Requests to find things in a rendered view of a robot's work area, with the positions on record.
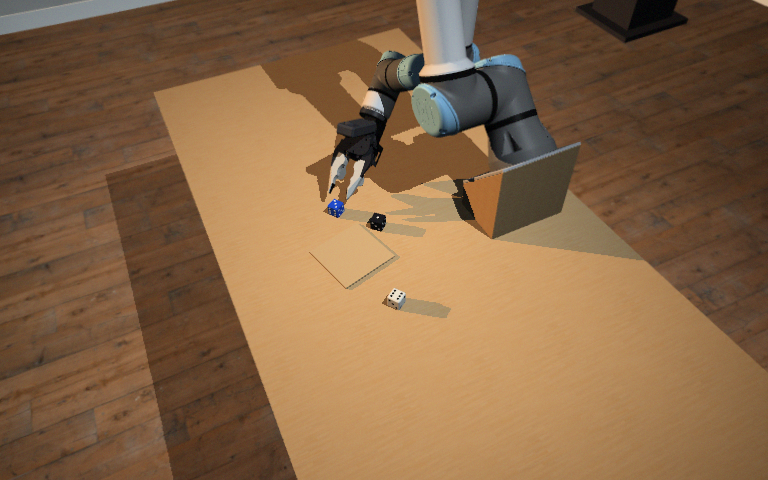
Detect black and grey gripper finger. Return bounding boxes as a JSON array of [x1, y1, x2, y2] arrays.
[[328, 139, 349, 194], [346, 149, 374, 200]]

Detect white die with black pips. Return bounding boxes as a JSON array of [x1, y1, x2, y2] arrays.
[[387, 288, 406, 310]]

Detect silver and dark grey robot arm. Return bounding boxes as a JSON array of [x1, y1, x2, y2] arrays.
[[361, 0, 557, 172]]

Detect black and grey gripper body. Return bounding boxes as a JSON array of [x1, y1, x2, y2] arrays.
[[342, 108, 388, 167]]

